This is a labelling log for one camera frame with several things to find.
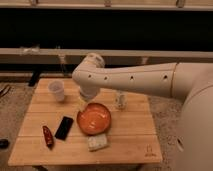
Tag orange ceramic bowl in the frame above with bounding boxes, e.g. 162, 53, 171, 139
77, 103, 111, 135

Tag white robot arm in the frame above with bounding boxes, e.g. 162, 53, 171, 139
72, 53, 213, 171

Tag black rectangular bar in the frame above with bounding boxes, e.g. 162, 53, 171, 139
55, 116, 73, 140

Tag wooden table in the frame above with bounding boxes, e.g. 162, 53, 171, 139
8, 79, 162, 166

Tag white sponge block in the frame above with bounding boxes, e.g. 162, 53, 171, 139
88, 134, 108, 151

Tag red chip bag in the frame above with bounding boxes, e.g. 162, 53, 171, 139
42, 126, 54, 148

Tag black object on floor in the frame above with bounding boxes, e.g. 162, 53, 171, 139
0, 139, 10, 149

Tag grey horizontal rail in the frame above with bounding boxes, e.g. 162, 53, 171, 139
0, 48, 213, 65

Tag black cables on floor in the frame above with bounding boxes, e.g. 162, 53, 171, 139
0, 83, 12, 99

